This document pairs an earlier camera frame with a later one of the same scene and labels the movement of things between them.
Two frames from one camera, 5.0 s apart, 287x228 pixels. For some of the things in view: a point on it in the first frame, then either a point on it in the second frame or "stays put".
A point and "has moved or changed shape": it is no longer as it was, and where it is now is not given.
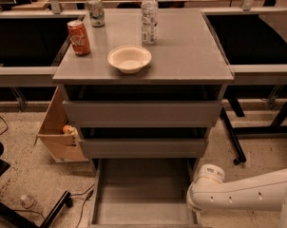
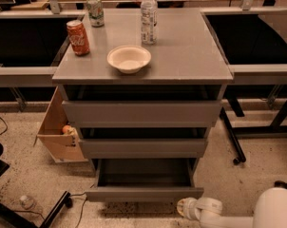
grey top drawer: (143, 114) stays put
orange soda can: (79, 37) stays put
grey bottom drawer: (143, 192) has moved or changed shape
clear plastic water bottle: (149, 16) stays put
